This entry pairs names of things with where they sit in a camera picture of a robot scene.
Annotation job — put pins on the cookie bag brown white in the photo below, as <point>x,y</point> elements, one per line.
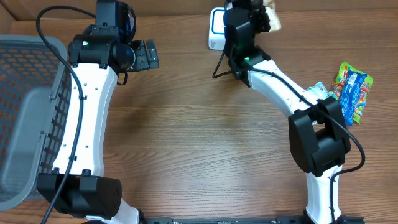
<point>274,20</point>

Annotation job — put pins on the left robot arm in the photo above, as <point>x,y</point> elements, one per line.
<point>105,51</point>

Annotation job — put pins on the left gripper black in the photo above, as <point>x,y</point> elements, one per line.
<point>144,63</point>

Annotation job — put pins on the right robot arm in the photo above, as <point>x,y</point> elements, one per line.
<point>318,138</point>

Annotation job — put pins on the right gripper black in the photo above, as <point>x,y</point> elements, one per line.
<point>259,10</point>

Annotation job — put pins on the green Haribo candy bag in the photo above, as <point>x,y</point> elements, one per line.
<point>342,75</point>

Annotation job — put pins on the blue snack wrapper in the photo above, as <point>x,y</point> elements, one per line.
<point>353,97</point>

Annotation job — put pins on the grey plastic shopping basket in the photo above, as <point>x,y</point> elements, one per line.
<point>35,95</point>

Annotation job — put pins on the white barcode scanner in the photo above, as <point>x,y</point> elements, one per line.
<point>216,38</point>

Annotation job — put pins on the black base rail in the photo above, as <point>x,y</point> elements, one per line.
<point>279,220</point>

